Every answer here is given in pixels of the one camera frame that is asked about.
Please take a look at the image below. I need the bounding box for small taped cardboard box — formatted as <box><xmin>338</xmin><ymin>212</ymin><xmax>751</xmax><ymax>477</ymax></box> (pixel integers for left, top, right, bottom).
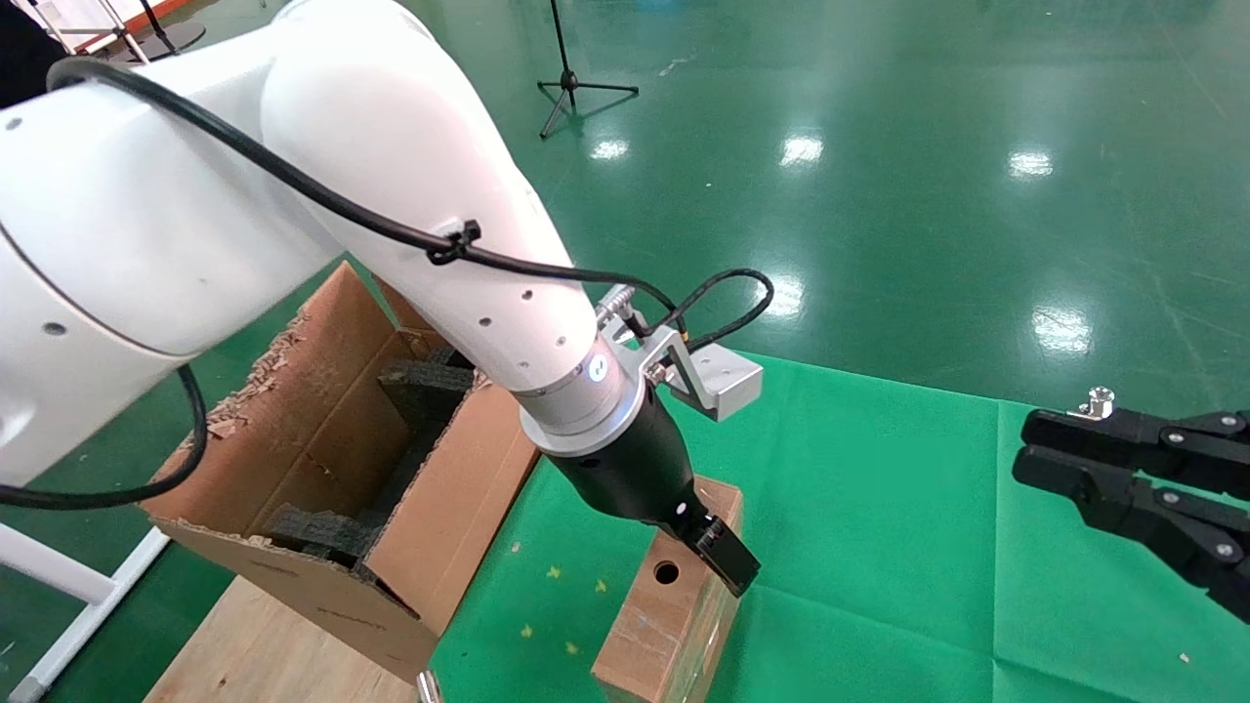
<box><xmin>591</xmin><ymin>476</ymin><xmax>745</xmax><ymax>703</ymax></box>

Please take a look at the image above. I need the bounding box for large open cardboard carton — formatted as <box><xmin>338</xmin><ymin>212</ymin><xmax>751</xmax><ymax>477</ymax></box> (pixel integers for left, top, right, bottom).
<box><xmin>137</xmin><ymin>259</ymin><xmax>543</xmax><ymax>684</ymax></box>

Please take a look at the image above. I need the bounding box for white pipe frame table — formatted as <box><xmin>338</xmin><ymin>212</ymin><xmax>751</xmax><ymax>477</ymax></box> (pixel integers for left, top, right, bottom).
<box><xmin>24</xmin><ymin>0</ymin><xmax>177</xmax><ymax>64</ymax></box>

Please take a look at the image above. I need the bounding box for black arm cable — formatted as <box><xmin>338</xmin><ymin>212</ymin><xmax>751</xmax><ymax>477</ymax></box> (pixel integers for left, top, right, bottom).
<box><xmin>0</xmin><ymin>57</ymin><xmax>775</xmax><ymax>511</ymax></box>

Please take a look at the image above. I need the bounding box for person in black clothes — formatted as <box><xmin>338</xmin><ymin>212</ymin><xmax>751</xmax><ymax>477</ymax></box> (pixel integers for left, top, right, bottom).
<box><xmin>0</xmin><ymin>5</ymin><xmax>55</xmax><ymax>108</ymax></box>

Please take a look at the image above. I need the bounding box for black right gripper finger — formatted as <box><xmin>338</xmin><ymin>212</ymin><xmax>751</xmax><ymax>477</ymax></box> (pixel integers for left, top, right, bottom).
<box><xmin>1013</xmin><ymin>447</ymin><xmax>1250</xmax><ymax>626</ymax></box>
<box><xmin>1021</xmin><ymin>408</ymin><xmax>1250</xmax><ymax>494</ymax></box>

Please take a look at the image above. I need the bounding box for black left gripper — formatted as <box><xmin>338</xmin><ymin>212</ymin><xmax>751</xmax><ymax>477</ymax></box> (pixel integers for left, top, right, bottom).
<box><xmin>549</xmin><ymin>391</ymin><xmax>762</xmax><ymax>599</ymax></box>

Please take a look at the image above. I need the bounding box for white pipe floor frame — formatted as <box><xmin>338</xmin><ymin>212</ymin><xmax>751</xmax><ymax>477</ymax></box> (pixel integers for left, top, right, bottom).
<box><xmin>0</xmin><ymin>522</ymin><xmax>174</xmax><ymax>702</ymax></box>

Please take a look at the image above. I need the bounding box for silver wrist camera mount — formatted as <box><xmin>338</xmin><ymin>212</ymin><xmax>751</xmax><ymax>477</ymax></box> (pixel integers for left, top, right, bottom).
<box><xmin>596</xmin><ymin>285</ymin><xmax>765</xmax><ymax>423</ymax></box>

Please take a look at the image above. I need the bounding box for green table cloth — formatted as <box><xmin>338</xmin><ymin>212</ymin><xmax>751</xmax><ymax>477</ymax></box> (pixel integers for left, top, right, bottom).
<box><xmin>430</xmin><ymin>350</ymin><xmax>1250</xmax><ymax>703</ymax></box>

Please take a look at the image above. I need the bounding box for black pole stand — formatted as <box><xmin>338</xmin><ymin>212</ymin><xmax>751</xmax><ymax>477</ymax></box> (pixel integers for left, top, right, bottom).
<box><xmin>127</xmin><ymin>0</ymin><xmax>208</xmax><ymax>60</ymax></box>

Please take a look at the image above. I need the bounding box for black tripod stand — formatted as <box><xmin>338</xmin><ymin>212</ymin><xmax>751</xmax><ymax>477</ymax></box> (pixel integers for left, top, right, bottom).
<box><xmin>537</xmin><ymin>0</ymin><xmax>641</xmax><ymax>140</ymax></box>

